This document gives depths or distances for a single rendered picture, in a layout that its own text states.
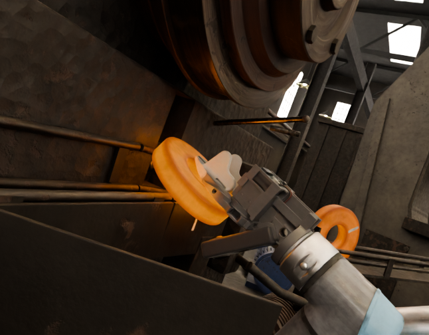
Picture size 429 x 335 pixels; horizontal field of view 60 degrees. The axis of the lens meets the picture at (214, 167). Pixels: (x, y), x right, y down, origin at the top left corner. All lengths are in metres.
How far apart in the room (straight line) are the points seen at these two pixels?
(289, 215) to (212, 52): 0.24
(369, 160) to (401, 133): 0.32
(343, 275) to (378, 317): 0.06
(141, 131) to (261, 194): 0.21
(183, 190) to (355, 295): 0.25
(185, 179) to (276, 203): 0.13
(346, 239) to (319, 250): 0.53
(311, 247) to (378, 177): 2.80
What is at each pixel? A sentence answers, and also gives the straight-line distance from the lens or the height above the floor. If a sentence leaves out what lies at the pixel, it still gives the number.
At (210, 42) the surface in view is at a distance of 0.51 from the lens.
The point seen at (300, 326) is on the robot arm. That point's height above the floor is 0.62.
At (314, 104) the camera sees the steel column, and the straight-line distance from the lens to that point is 9.57.
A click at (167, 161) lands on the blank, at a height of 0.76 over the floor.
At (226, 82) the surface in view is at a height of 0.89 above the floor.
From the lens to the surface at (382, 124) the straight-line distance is 3.36.
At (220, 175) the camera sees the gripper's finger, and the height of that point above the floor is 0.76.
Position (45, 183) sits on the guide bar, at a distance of 0.46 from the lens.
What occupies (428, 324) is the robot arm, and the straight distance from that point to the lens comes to 0.61.
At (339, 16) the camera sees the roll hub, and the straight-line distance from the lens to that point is 0.72.
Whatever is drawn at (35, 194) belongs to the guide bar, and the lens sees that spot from 0.38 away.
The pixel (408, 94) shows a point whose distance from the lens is 3.43.
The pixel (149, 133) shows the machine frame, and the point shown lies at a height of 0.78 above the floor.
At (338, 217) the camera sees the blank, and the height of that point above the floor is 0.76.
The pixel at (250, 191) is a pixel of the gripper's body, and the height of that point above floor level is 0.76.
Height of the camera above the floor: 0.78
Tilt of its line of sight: 1 degrees down
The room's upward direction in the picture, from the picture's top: 21 degrees clockwise
